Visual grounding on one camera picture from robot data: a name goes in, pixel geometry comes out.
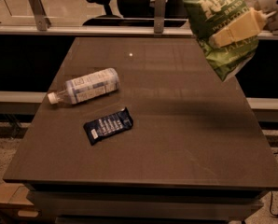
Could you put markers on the green jalapeno chip bag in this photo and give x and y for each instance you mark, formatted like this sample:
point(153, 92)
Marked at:
point(206, 18)

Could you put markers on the cardboard box under table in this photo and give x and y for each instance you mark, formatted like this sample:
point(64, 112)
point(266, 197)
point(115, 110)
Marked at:
point(15, 208)

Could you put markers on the left metal glass bracket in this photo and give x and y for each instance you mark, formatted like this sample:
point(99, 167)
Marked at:
point(42, 21)

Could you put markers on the right metal glass bracket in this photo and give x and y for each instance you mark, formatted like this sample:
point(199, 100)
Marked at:
point(159, 14)

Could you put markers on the clear plastic bottle white label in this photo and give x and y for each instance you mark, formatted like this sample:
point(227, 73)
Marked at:
point(83, 88)

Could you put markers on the dark blue snack bar wrapper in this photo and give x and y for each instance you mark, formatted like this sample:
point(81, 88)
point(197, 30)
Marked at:
point(109, 125)

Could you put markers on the metal glass bracket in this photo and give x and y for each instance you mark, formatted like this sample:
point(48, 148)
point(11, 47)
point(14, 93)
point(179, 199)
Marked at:
point(159, 14)
point(42, 21)

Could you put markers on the black office chair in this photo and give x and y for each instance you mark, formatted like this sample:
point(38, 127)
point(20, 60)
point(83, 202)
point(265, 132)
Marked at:
point(138, 13)

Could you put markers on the brown table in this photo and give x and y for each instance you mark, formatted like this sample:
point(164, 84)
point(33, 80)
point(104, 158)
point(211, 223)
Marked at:
point(195, 150)

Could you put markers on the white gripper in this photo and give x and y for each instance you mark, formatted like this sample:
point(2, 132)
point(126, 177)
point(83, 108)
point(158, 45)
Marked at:
point(275, 7)

